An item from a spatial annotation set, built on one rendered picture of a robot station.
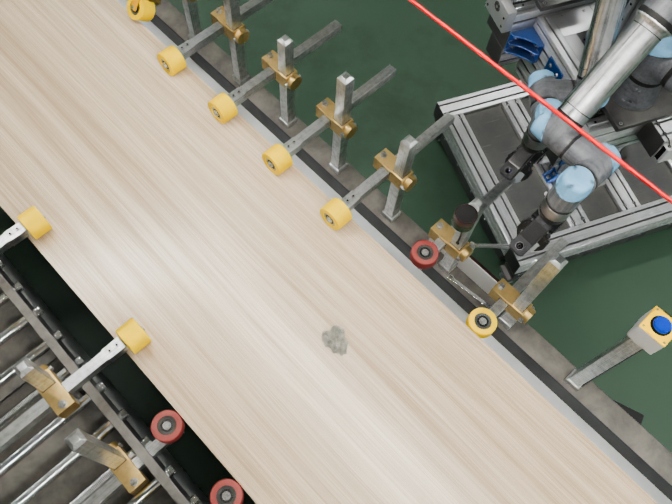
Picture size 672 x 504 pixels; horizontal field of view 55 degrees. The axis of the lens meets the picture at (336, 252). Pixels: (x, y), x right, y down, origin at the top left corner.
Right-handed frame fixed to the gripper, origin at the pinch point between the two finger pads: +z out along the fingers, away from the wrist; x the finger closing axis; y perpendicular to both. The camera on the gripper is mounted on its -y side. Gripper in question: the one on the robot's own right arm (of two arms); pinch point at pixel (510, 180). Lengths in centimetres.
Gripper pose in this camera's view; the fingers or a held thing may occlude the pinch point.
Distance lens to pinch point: 215.9
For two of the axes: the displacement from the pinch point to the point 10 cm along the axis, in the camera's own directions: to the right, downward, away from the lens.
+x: -7.0, -6.6, 2.7
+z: -0.4, 4.2, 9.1
